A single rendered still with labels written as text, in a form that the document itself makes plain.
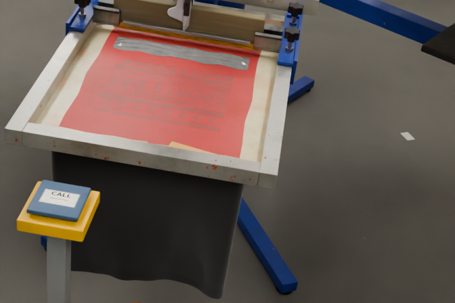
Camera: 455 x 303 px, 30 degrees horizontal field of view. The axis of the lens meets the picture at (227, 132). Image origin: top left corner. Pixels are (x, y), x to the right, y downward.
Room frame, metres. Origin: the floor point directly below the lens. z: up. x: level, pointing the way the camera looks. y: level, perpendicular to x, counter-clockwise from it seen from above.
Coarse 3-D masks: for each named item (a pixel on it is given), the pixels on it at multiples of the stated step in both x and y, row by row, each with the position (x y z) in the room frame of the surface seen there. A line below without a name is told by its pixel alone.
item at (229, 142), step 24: (216, 48) 2.02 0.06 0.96; (240, 48) 2.04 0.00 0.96; (216, 72) 1.88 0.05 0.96; (240, 72) 1.90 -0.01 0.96; (240, 96) 1.78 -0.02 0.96; (240, 120) 1.67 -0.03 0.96; (168, 144) 1.53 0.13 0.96; (192, 144) 1.54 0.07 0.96; (216, 144) 1.55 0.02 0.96; (240, 144) 1.57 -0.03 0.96
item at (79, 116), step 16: (112, 32) 2.02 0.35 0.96; (128, 32) 2.03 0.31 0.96; (144, 32) 2.05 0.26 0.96; (112, 48) 1.93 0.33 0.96; (96, 64) 1.84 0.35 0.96; (112, 64) 1.85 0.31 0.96; (176, 64) 1.90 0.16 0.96; (96, 80) 1.76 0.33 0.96; (80, 96) 1.68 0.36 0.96; (96, 96) 1.69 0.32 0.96; (80, 112) 1.61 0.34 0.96; (96, 112) 1.62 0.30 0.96; (80, 128) 1.54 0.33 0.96; (96, 128) 1.55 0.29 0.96; (112, 128) 1.56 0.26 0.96; (128, 128) 1.57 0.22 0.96; (144, 128) 1.58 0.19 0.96
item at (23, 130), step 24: (72, 48) 1.84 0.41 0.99; (48, 72) 1.70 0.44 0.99; (288, 72) 1.87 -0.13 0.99; (48, 96) 1.63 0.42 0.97; (24, 120) 1.49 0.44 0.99; (24, 144) 1.45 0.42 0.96; (48, 144) 1.45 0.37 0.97; (72, 144) 1.44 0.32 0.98; (96, 144) 1.44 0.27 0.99; (120, 144) 1.45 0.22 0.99; (144, 144) 1.46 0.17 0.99; (264, 144) 1.53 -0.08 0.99; (168, 168) 1.43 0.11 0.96; (192, 168) 1.43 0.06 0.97; (216, 168) 1.43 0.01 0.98; (240, 168) 1.43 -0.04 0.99; (264, 168) 1.44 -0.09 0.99
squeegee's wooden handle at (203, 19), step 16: (128, 0) 2.03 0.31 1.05; (144, 0) 2.03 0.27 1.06; (160, 0) 2.04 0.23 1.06; (128, 16) 2.03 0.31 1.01; (144, 16) 2.03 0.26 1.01; (160, 16) 2.03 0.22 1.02; (192, 16) 2.02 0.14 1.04; (208, 16) 2.02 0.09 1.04; (224, 16) 2.02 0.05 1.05; (240, 16) 2.02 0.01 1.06; (256, 16) 2.03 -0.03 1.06; (208, 32) 2.02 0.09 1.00; (224, 32) 2.02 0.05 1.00; (240, 32) 2.02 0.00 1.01
